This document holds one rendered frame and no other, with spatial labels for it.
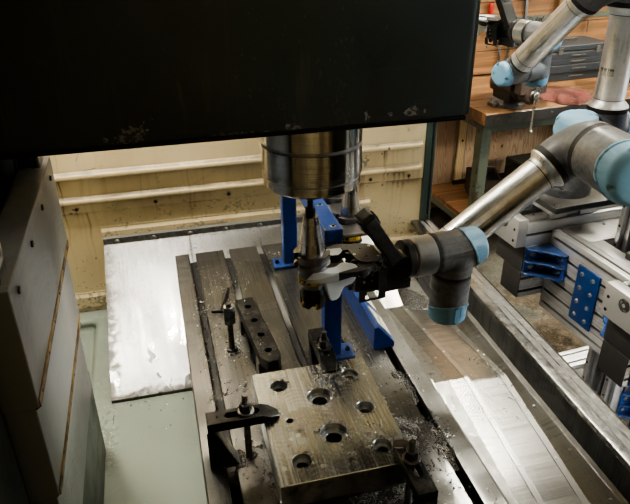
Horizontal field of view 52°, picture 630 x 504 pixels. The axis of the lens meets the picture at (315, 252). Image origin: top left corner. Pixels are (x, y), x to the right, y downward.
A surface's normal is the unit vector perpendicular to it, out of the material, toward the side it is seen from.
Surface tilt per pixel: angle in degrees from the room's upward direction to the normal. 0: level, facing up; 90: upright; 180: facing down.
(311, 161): 90
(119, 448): 0
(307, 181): 90
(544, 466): 8
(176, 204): 90
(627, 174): 87
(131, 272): 24
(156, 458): 0
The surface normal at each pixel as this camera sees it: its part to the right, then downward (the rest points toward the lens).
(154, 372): 0.09, -0.62
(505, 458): 0.03, -0.81
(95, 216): 0.25, 0.46
